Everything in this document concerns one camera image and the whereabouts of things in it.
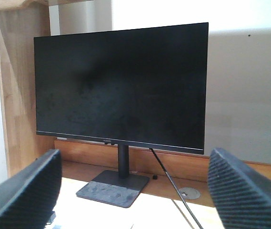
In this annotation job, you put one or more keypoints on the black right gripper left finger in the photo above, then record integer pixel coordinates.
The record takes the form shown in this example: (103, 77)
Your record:
(27, 199)

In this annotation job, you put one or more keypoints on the grey desk cable grommet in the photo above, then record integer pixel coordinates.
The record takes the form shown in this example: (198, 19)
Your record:
(189, 193)

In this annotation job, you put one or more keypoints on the black computer monitor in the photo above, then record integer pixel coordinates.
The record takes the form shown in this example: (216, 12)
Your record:
(139, 87)

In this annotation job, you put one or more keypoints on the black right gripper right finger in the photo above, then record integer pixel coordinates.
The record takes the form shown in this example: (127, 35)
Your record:
(241, 195)

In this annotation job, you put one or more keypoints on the wooden computer desk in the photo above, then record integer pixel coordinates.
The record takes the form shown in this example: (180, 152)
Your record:
(238, 93)

